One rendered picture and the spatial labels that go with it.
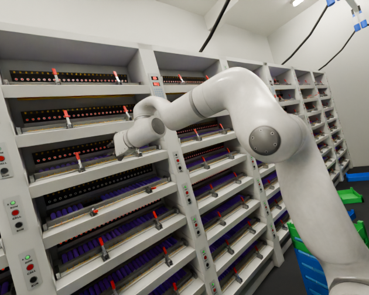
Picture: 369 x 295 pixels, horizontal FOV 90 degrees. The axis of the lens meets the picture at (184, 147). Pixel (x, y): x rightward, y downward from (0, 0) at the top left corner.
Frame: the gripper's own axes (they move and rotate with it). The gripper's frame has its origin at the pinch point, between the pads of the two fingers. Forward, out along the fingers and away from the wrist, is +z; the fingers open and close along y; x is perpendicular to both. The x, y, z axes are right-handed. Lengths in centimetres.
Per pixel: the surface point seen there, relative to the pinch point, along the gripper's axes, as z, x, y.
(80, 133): 4.2, 11.4, 7.9
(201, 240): -5, -45, -54
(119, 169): 2.1, -3.8, -9.1
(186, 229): -1, -39, -46
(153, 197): -0.5, -19.3, -25.0
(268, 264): -14, -111, -93
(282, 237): -24, -130, -79
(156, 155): -3.6, -22.5, -4.0
